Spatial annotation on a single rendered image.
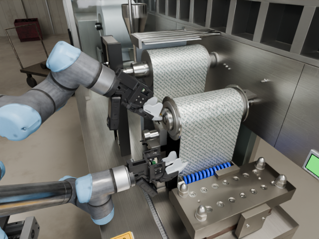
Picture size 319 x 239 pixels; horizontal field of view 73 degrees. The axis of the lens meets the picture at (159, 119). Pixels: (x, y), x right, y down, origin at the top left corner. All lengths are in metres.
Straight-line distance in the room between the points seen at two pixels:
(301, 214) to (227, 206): 1.56
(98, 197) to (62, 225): 1.38
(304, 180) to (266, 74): 1.89
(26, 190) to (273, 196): 0.74
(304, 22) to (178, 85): 0.44
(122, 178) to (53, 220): 1.48
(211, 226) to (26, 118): 0.56
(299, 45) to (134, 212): 0.77
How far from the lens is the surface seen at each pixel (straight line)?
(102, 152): 1.14
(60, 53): 0.55
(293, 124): 0.78
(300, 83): 0.74
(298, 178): 2.59
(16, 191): 0.67
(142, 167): 0.68
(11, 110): 0.51
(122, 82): 0.60
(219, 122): 0.74
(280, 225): 0.95
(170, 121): 0.67
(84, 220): 2.02
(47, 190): 0.73
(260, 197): 0.83
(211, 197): 0.77
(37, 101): 0.54
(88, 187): 0.67
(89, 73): 0.56
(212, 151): 0.81
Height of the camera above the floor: 1.63
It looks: 32 degrees down
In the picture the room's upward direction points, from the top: straight up
